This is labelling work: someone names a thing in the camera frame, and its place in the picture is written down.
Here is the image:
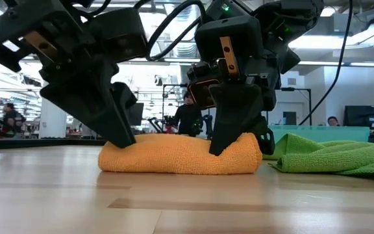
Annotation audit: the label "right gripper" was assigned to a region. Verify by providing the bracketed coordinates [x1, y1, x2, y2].
[194, 14, 278, 157]

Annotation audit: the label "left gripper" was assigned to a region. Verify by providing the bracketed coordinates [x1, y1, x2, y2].
[0, 0, 138, 149]

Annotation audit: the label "green microfiber towel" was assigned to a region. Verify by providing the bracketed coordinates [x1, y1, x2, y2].
[263, 133, 374, 178]

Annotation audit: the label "orange microfiber towel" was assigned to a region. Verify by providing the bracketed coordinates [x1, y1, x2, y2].
[97, 132, 264, 176]

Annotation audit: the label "teal translucent plastic basket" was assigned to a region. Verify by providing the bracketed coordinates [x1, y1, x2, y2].
[268, 125, 371, 144]

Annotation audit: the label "black monitors on stand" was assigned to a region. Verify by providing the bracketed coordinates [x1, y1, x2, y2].
[127, 102, 145, 127]

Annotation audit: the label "white pillar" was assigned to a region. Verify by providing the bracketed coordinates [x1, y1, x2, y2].
[38, 97, 68, 140]

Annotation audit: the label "dark monitor on cart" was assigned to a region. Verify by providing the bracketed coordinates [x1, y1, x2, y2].
[343, 105, 374, 144]

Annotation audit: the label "long ceiling light bar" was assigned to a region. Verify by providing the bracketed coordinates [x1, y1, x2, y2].
[299, 60, 374, 68]

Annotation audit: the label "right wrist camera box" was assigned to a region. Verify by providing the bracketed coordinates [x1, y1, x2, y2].
[186, 60, 222, 110]

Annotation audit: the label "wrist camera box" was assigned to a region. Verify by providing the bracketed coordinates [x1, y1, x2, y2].
[186, 60, 222, 110]
[88, 8, 148, 63]

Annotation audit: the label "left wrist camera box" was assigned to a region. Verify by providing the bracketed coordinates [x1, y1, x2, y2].
[88, 8, 148, 63]

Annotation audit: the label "ribbed silver ventilation duct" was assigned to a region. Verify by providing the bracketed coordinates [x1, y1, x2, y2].
[173, 42, 201, 60]

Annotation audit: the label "black aluminium table frame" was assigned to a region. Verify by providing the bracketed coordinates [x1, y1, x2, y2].
[0, 138, 107, 151]

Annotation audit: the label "long black cable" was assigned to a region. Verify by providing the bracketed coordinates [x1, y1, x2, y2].
[299, 0, 354, 127]

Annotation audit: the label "black left camera cable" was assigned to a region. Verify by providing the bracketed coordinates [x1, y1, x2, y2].
[146, 0, 208, 62]

